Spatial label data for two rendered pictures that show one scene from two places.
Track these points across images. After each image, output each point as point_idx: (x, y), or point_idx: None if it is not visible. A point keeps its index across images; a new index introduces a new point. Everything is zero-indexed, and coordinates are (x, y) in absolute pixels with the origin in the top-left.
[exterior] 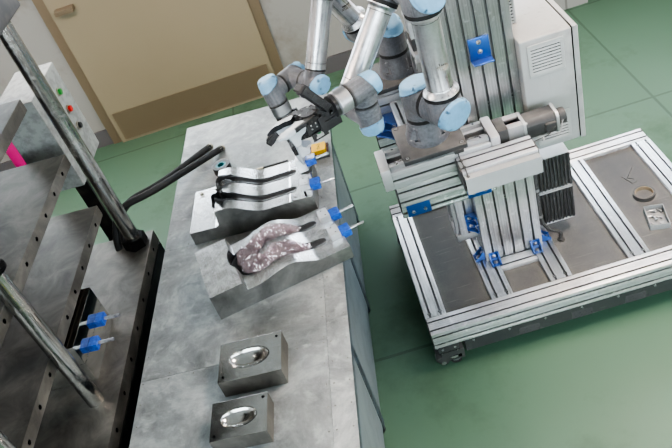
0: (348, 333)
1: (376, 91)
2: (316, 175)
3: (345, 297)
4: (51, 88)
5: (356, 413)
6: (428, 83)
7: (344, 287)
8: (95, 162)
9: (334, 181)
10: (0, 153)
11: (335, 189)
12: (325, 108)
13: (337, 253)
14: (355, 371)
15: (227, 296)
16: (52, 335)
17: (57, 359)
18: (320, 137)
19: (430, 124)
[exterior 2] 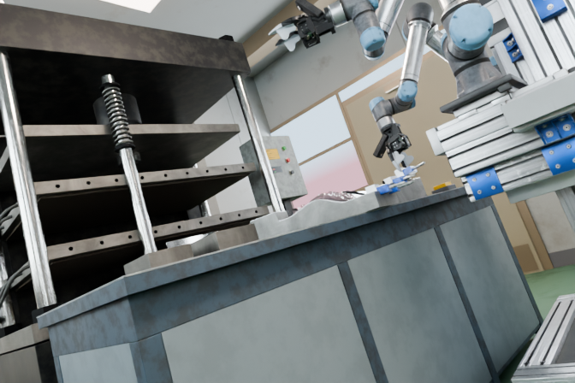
0: (299, 229)
1: None
2: (422, 194)
3: (334, 220)
4: (254, 118)
5: (212, 252)
6: (439, 1)
7: (344, 217)
8: (270, 172)
9: (432, 194)
10: (198, 129)
11: (426, 196)
12: (316, 13)
13: (360, 198)
14: (342, 328)
15: (263, 223)
16: (142, 209)
17: (139, 228)
18: (306, 34)
19: (471, 67)
